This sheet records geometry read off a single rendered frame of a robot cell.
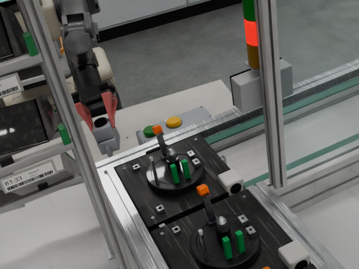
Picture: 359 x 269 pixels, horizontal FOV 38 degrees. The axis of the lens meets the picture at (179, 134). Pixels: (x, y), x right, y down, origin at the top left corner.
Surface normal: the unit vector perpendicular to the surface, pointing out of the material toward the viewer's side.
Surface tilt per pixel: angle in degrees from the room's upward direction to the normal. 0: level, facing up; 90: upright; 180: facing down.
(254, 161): 0
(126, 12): 90
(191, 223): 0
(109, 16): 90
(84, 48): 40
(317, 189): 90
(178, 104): 0
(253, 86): 90
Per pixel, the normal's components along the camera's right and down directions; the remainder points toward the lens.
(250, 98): 0.40, 0.49
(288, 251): -0.17, -0.79
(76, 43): 0.08, -0.27
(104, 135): 0.09, 0.45
